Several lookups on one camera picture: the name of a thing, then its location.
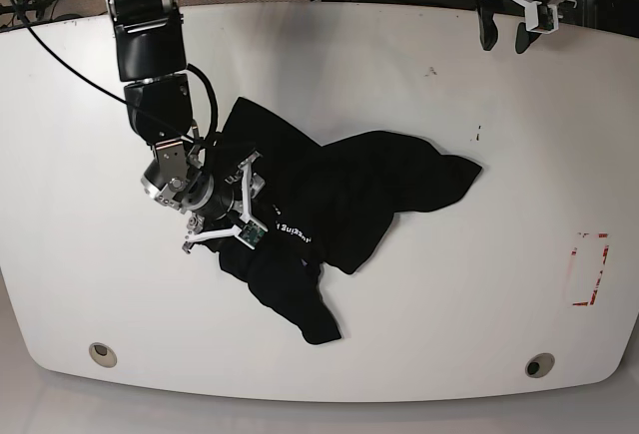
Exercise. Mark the silver black gripper image-left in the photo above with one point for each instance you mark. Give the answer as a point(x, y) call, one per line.
point(180, 166)

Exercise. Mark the black printed T-shirt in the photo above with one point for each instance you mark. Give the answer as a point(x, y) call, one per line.
point(328, 204)

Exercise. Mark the red tape rectangle marking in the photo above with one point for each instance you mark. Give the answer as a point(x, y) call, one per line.
point(586, 267)

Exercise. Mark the left table cable grommet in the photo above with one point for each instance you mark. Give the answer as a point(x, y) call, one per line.
point(103, 355)

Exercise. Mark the table cable grommet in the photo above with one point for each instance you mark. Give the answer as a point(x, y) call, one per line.
point(103, 355)
point(540, 365)

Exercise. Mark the right table cable grommet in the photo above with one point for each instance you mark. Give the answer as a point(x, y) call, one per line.
point(540, 365)

